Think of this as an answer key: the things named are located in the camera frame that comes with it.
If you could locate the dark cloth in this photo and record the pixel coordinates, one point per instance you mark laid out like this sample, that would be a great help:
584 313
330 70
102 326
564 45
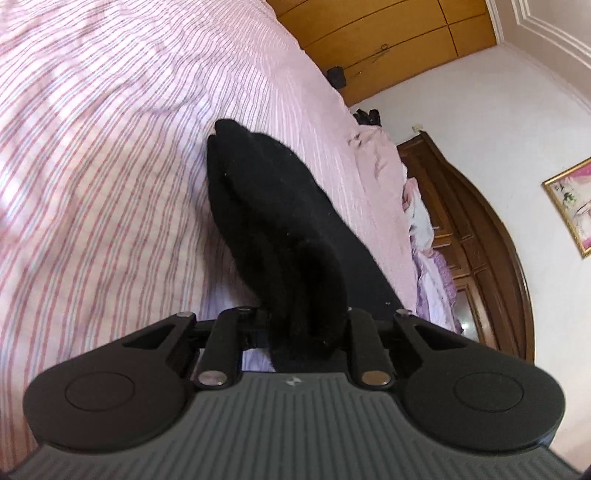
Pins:
367 117

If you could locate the pink striped bed sheet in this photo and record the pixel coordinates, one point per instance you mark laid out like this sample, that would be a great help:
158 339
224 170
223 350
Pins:
106 152

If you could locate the pale white cloth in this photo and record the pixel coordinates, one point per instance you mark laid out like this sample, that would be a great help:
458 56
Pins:
419 217

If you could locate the black sock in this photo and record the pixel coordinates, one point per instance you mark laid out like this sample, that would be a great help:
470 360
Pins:
281 230

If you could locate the dark wooden headboard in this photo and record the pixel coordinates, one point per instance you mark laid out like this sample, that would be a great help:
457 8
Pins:
480 240

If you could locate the small black box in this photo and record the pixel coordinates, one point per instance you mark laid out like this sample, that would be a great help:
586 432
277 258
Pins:
336 77

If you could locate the purple lace pillow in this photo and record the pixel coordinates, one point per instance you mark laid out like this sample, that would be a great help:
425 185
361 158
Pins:
438 286

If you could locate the light wooden wardrobe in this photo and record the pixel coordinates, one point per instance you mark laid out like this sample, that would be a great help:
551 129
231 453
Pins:
383 32

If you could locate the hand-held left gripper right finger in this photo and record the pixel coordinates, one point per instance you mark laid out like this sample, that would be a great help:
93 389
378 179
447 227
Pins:
361 325

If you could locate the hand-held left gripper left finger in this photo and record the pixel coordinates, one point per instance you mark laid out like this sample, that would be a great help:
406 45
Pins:
240 323

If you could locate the gold framed picture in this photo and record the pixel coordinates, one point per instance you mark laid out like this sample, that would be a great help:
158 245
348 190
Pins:
572 207

